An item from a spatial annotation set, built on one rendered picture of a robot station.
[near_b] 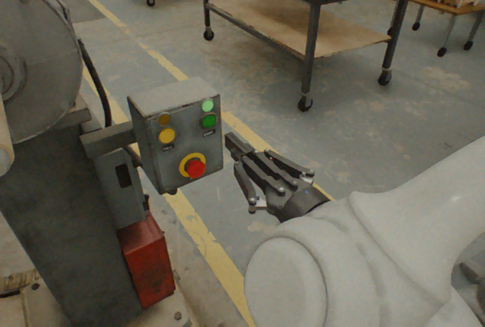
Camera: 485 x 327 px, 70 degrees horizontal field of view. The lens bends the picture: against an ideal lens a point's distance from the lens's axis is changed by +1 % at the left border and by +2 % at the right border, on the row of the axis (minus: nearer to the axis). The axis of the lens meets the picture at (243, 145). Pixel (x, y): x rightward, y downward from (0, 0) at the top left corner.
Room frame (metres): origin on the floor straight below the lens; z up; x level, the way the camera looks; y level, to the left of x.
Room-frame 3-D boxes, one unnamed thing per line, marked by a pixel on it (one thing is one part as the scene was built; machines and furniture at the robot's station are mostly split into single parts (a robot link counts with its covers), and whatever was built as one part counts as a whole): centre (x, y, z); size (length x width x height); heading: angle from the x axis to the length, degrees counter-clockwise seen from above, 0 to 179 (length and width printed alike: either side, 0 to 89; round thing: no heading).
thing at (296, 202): (0.36, -0.08, 1.07); 0.09 x 0.08 x 0.07; 33
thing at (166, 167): (0.64, 0.20, 0.99); 0.24 x 0.21 x 0.26; 33
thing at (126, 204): (0.72, 0.36, 0.93); 0.15 x 0.10 x 0.55; 33
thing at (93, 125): (0.64, 0.35, 1.02); 0.13 x 0.04 x 0.04; 33
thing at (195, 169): (0.55, 0.10, 0.98); 0.04 x 0.04 x 0.04; 33
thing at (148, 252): (0.72, 0.35, 0.49); 0.25 x 0.12 x 0.37; 33
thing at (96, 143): (0.61, 0.25, 1.02); 0.19 x 0.04 x 0.04; 123
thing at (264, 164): (0.42, -0.05, 1.07); 0.11 x 0.01 x 0.04; 32
